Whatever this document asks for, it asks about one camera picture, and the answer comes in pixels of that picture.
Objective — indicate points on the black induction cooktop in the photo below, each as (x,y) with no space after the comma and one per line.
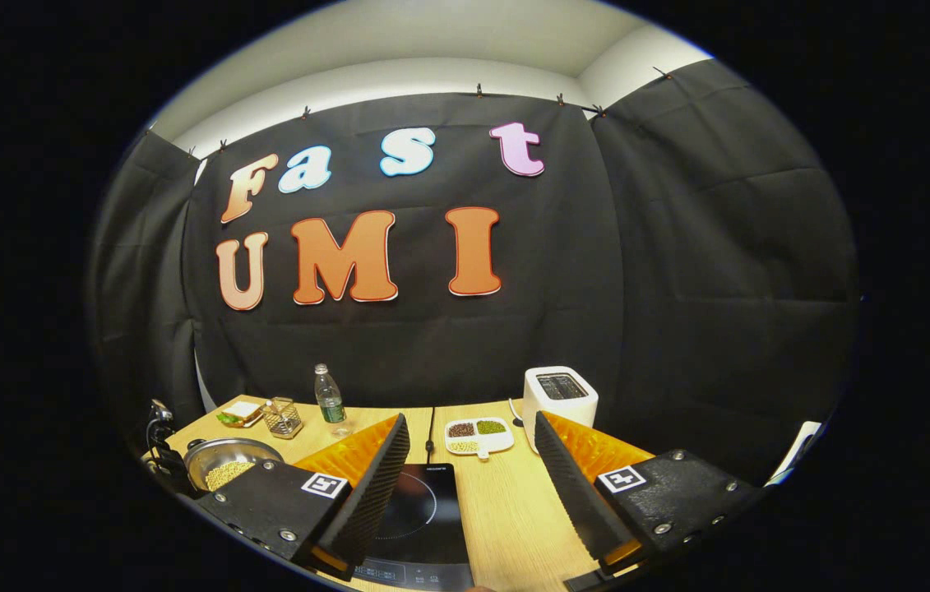
(432,526)

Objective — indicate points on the row of black cloth clips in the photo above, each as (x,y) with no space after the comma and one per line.
(478,89)

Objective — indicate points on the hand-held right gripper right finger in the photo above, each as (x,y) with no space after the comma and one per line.
(576,493)

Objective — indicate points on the pile of red beans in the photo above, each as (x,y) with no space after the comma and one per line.
(461,429)

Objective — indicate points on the black backdrop cloth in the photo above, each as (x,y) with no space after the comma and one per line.
(678,288)

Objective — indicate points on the small pile of soybeans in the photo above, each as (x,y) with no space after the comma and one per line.
(464,447)

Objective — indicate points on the clear plastic water bottle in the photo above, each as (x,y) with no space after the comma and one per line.
(330,403)

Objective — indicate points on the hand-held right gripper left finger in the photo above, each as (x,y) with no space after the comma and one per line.
(378,493)

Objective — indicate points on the heap of yellow soybeans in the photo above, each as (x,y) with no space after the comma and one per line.
(226,475)

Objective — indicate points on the white toaster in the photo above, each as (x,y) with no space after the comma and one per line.
(559,411)

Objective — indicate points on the pile of green mung beans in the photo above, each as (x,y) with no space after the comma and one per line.
(491,427)

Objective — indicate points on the white divided plate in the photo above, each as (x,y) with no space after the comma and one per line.
(497,444)

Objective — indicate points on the sandwich with lettuce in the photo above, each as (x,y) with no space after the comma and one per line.
(238,412)

